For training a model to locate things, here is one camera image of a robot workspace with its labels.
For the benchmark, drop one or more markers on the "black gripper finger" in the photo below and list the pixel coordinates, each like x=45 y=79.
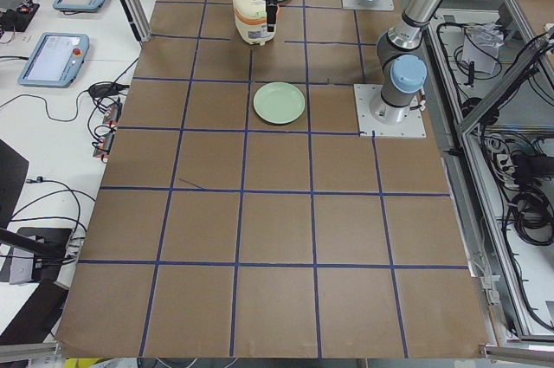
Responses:
x=271 y=11

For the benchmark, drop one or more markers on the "green plate centre table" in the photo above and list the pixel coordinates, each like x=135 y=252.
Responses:
x=279 y=103

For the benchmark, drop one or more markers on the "white crumpled paper box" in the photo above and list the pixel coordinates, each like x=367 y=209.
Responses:
x=481 y=47

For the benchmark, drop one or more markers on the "lower teach pendant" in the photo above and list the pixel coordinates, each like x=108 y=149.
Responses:
x=55 y=61

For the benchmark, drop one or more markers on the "black electronics box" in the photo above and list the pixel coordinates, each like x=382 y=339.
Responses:
x=19 y=19

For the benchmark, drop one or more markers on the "aluminium frame rail right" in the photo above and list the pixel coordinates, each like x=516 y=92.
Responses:
x=503 y=127

